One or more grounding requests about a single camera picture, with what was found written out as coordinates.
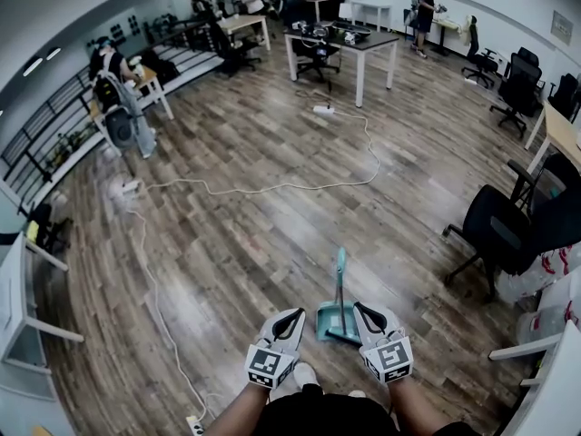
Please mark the white desk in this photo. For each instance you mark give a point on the white desk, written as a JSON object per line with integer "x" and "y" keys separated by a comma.
{"x": 13, "y": 289}

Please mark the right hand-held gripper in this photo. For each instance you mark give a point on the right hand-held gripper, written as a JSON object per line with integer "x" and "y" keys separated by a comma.
{"x": 390, "y": 359}

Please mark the black metal railing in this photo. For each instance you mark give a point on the black metal railing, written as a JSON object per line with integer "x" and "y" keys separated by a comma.
{"x": 54, "y": 102}

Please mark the person's white shoe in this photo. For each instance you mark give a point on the person's white shoe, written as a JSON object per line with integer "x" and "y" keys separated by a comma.
{"x": 357, "y": 393}
{"x": 305, "y": 374}

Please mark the person's right forearm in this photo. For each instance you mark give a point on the person's right forearm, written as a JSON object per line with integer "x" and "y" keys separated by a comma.
{"x": 417, "y": 407}

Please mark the person's white left shoe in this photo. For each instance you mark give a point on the person's white left shoe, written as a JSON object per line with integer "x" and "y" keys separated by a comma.
{"x": 305, "y": 374}

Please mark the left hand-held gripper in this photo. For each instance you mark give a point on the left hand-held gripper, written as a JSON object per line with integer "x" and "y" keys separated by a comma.
{"x": 268, "y": 363}

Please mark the small wooden table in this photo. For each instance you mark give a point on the small wooden table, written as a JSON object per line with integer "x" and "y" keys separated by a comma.
{"x": 147, "y": 77}

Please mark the white red-print plastic bag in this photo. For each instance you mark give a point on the white red-print plastic bag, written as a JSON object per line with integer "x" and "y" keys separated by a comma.
{"x": 535, "y": 275}

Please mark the person's black trousers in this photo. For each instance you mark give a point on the person's black trousers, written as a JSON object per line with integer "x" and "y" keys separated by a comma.
{"x": 327, "y": 416}

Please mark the light wooden desk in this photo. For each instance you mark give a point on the light wooden desk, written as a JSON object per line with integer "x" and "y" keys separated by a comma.
{"x": 563, "y": 130}

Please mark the person's left forearm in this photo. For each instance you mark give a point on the person's left forearm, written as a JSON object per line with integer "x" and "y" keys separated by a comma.
{"x": 240, "y": 411}

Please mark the wooden table with white legs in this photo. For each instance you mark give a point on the wooden table with white legs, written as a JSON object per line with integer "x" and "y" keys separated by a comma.
{"x": 240, "y": 22}

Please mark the dark-topped white-legged desk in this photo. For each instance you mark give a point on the dark-topped white-legged desk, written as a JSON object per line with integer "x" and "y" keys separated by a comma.
{"x": 363, "y": 39}

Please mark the yellow item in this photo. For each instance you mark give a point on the yellow item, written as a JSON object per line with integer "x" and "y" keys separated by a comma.
{"x": 32, "y": 232}

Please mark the person's white right shoe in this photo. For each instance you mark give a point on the person's white right shoe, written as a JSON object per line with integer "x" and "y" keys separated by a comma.
{"x": 357, "y": 393}

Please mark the black high-back office chair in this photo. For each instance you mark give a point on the black high-back office chair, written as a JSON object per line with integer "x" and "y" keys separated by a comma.
{"x": 519, "y": 84}

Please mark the white power strip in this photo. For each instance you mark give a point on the white power strip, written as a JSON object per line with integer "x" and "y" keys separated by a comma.
{"x": 132, "y": 185}
{"x": 195, "y": 426}
{"x": 323, "y": 110}

